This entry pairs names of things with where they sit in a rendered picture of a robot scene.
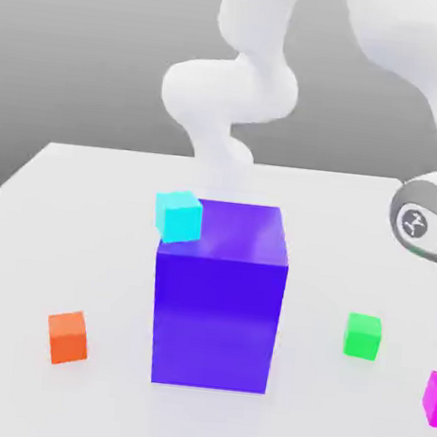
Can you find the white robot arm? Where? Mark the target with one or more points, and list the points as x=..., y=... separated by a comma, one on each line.
x=232, y=87

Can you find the small cyan cube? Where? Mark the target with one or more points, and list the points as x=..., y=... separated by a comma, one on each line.
x=180, y=220

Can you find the small green cube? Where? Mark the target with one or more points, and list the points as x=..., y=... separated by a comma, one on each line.
x=362, y=338

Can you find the small orange cube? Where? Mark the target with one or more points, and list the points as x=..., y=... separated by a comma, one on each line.
x=68, y=341

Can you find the small magenta cube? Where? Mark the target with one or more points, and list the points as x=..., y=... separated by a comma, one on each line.
x=435, y=398

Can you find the large purple box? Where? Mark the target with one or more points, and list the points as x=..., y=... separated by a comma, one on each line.
x=215, y=317

